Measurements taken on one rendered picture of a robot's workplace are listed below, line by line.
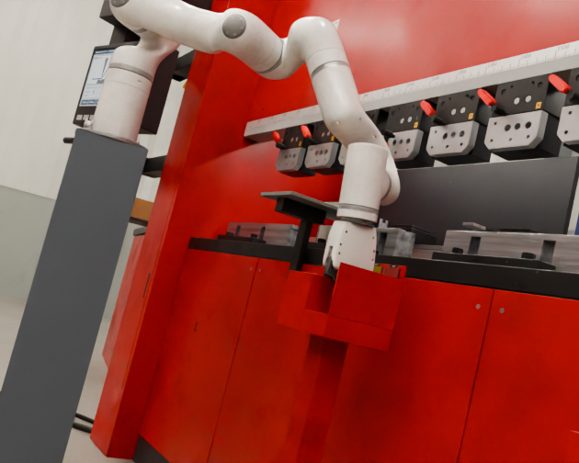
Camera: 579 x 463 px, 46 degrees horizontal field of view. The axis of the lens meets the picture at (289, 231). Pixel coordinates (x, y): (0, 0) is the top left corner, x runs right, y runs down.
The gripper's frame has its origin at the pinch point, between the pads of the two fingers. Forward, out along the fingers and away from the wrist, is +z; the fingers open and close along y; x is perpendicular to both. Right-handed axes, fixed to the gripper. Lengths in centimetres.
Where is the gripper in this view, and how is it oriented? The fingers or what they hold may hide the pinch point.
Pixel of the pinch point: (344, 297)
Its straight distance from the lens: 139.7
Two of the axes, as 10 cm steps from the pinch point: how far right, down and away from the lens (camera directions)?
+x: 4.7, 0.2, -8.8
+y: -8.6, -1.8, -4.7
